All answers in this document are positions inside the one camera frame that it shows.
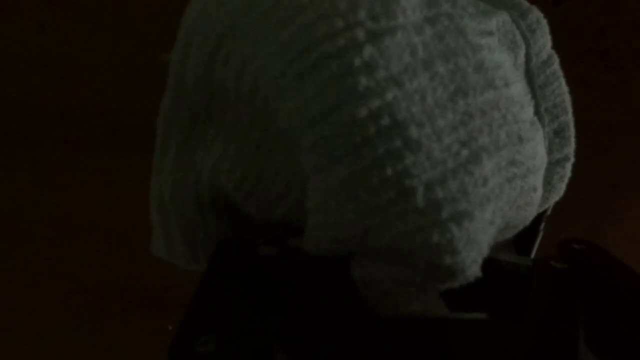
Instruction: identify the grey towel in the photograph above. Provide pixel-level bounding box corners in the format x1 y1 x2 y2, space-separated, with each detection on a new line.
149 0 578 316

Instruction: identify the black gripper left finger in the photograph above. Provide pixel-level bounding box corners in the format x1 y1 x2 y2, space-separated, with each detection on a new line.
166 236 358 360

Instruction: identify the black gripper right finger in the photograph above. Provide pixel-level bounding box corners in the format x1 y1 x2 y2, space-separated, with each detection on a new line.
527 238 640 360

